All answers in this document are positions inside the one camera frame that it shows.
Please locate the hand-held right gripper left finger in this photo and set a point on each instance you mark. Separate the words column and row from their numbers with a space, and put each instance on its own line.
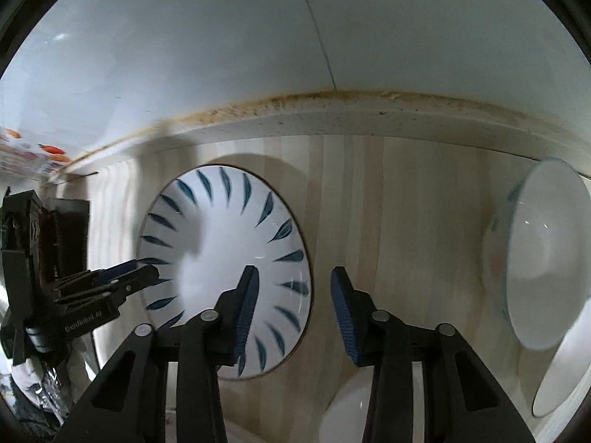
column 247, row 304

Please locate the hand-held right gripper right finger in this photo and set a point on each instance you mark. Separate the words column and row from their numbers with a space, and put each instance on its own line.
column 341, row 314

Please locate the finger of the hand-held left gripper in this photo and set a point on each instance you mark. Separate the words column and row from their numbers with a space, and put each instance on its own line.
column 143, row 279
column 115, row 271

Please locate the blue leaf pattern plate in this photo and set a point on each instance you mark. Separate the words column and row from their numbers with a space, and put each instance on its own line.
column 207, row 240

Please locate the white bowl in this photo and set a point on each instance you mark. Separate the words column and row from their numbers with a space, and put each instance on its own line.
column 545, row 258

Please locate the white blue-rimmed plate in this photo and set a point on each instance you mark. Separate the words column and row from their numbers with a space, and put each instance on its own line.
column 563, row 369

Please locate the striped cat print mat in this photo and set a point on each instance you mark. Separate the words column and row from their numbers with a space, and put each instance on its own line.
column 392, row 217

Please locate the colourful wall stickers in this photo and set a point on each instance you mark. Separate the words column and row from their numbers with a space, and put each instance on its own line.
column 27, row 157

